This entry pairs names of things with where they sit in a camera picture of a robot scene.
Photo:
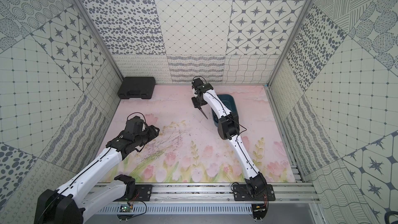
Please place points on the controller board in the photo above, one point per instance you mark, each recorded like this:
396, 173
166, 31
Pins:
125, 213
259, 211

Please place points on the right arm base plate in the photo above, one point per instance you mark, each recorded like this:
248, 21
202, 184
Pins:
241, 192

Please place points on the teal plastic storage box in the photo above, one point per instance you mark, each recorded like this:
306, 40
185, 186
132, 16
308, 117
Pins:
229, 102

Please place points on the black plastic tool case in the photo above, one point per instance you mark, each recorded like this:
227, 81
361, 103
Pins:
136, 87

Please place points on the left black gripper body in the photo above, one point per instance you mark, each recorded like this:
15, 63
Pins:
151, 131

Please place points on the white slotted cable duct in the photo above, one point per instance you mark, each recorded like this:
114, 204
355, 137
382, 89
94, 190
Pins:
161, 209

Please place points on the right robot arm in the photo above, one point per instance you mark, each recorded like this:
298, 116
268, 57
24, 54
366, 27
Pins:
229, 130

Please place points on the left controller board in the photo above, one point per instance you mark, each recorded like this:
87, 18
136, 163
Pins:
125, 213

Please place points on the aluminium rail frame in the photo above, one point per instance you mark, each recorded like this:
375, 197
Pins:
221, 193

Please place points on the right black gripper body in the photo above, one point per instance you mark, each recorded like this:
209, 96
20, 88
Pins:
198, 101

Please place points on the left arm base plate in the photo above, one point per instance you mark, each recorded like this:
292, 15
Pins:
141, 192

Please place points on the right controller board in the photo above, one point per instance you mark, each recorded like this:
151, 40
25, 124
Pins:
259, 211

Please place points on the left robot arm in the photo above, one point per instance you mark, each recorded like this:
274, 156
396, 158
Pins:
71, 203

